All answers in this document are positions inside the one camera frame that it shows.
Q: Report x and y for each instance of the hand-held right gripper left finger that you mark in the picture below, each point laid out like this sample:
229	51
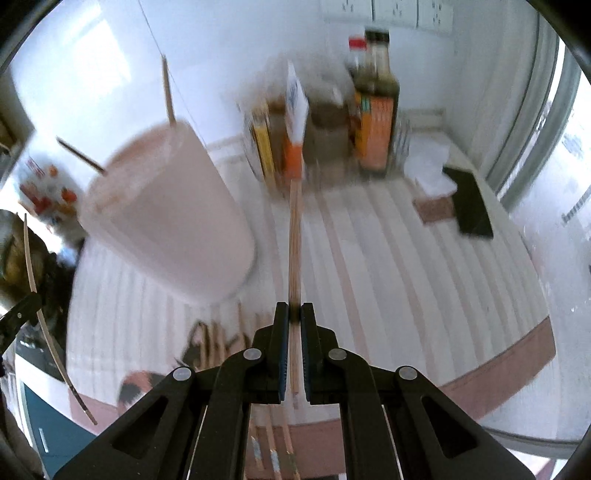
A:
280	364

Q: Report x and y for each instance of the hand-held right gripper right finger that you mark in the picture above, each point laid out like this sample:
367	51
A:
306	364

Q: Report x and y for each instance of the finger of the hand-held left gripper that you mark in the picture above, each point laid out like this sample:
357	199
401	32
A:
21	318

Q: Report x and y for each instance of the wooden chopstick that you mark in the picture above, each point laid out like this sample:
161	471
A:
290	450
270	443
34	286
168	90
295	240
241	327
81	156

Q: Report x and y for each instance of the pink plastic utensil cup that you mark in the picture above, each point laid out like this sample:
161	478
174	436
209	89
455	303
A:
171	212

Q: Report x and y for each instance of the striped table mat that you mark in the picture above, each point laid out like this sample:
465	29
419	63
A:
392	286

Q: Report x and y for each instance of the white packet red print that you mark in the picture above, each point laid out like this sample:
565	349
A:
44	189

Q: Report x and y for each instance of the brown small box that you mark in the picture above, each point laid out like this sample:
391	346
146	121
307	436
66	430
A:
434	208

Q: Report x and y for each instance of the yellow label bottle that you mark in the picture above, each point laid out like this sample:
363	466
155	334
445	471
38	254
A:
263	143

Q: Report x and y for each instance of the black flat slab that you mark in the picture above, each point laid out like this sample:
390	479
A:
471	203

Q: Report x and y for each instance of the white cloth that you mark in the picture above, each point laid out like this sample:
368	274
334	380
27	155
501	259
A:
429	161

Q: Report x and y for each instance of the brown glass jar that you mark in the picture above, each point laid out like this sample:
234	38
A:
325	124

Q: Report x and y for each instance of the white and orange packet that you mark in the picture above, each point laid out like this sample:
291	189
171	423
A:
295	120

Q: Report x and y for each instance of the dark sauce bottle orange label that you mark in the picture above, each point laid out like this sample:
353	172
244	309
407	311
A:
376	115

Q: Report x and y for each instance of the red cap sauce bottle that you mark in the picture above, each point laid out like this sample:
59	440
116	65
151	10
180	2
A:
356	69

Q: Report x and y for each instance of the window frame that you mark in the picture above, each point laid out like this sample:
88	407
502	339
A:
531	101

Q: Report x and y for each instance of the white wall socket panel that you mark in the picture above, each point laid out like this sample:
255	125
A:
392	11

